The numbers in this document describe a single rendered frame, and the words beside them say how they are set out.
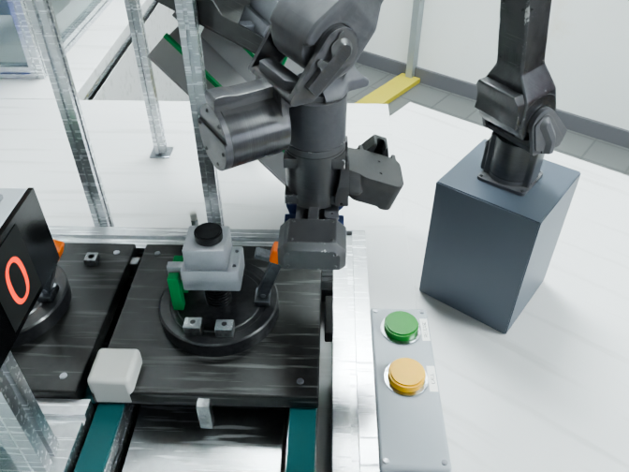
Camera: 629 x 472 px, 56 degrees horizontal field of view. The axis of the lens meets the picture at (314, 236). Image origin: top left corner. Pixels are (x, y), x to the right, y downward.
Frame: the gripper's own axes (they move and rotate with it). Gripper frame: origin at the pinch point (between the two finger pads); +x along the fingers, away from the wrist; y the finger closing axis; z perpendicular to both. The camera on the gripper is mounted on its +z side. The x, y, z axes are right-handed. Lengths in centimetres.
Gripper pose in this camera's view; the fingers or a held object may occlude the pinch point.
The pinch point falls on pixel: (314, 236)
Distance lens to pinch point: 62.8
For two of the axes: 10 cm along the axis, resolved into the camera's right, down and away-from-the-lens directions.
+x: 0.0, 7.7, 6.4
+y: 0.3, -6.4, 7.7
